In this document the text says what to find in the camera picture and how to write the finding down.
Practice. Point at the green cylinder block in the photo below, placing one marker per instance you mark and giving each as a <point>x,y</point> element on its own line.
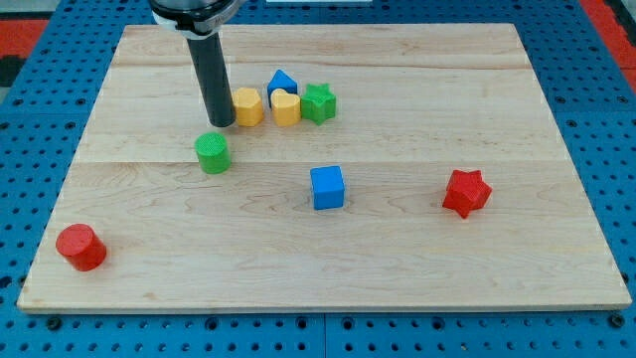
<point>213,153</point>

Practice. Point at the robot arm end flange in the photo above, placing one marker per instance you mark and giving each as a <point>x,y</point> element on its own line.
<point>194,19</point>

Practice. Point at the yellow hexagon block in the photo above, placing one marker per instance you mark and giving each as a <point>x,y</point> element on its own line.
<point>248,107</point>

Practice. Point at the blue cube block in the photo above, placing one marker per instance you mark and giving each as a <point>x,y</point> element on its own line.
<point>328,187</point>

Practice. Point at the wooden board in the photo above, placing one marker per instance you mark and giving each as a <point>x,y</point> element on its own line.
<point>414,103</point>

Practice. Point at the green star block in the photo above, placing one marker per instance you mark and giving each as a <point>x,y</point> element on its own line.
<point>318,103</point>

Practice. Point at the yellow heart block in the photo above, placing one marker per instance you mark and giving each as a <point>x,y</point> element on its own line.
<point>286,107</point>

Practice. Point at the blue triangle block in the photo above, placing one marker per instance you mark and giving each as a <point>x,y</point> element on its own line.
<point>281,81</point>

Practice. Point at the red star block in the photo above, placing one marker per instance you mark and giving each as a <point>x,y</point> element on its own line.
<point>466,191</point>

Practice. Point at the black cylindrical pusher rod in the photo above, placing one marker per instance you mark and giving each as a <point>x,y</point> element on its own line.
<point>210,68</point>

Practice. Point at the red cylinder block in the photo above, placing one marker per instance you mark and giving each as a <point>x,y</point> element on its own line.
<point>81,247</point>

